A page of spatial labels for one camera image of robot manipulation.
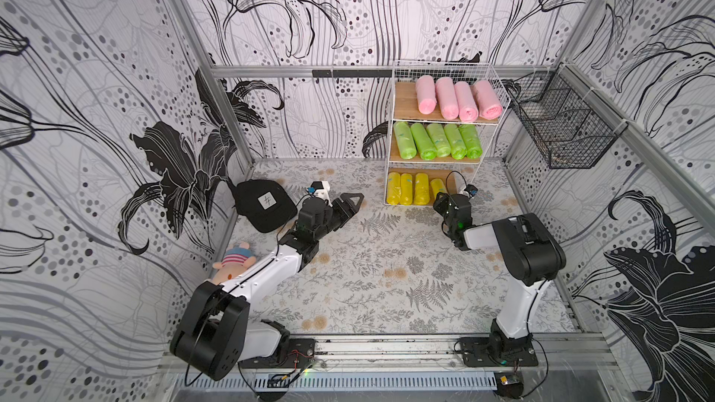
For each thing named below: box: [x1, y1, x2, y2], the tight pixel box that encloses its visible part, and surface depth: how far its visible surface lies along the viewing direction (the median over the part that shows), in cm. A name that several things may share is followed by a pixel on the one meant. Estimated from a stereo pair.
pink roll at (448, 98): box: [435, 76, 460, 122], surface depth 76 cm
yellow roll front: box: [414, 172, 431, 206], surface depth 104 cm
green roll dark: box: [410, 122, 437, 161], surface depth 88 cm
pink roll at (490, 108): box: [472, 79, 504, 121], surface depth 75 cm
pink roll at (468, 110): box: [454, 80, 480, 123], surface depth 74 cm
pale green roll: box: [426, 122, 452, 158], surface depth 88 cm
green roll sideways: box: [458, 123, 484, 160], surface depth 86 cm
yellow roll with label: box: [386, 171, 402, 205], surface depth 104 cm
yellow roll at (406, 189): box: [400, 172, 414, 206], surface depth 106 cm
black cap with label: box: [225, 176, 298, 234], surface depth 101 cm
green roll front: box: [444, 123, 468, 161], surface depth 87 cm
